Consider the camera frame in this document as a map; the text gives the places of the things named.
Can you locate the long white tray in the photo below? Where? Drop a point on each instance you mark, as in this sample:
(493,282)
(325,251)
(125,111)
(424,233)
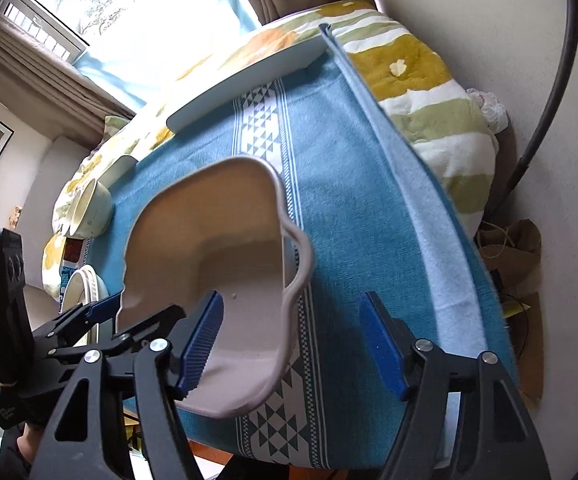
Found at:
(249,85)

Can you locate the short white tray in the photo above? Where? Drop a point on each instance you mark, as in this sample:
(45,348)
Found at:
(121,167)

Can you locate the green checked pillow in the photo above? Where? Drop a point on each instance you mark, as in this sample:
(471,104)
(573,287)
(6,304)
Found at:
(115,125)

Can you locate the blue patterned tablecloth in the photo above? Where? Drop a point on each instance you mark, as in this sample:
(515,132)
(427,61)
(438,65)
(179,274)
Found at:
(349,200)

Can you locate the white plastic bag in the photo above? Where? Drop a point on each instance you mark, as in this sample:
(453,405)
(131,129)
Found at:
(489,107)

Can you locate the brown paper bag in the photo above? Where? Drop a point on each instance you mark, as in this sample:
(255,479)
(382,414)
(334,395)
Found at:
(514,255)

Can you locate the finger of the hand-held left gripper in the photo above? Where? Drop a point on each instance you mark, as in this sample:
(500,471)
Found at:
(154,320)
(104,307)

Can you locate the black curved pole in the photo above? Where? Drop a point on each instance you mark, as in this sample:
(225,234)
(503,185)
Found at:
(564,60)

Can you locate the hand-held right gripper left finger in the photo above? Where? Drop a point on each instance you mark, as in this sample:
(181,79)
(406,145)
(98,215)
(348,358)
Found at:
(201,345)

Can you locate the window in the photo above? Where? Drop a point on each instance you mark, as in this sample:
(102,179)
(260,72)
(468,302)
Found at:
(119,0)

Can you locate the cream dish yellow inside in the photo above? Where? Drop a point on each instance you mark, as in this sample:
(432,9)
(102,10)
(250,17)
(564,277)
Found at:
(81,285)

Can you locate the pink square bowl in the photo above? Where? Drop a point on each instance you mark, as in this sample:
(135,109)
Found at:
(249,270)

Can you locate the grey padded headboard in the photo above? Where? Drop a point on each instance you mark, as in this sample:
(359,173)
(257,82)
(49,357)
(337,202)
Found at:
(49,185)

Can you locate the floral striped blanket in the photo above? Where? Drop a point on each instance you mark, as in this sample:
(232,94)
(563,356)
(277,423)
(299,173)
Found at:
(419,70)

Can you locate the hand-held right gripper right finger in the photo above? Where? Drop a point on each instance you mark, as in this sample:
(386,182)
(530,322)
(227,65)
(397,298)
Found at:
(384,345)

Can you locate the small plush toy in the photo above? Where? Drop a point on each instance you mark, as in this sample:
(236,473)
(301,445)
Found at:
(16,215)

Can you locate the cream round bowl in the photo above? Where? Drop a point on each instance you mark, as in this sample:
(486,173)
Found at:
(98,215)
(75,212)

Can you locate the person's left hand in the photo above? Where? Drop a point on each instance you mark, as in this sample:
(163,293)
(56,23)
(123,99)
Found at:
(28,445)

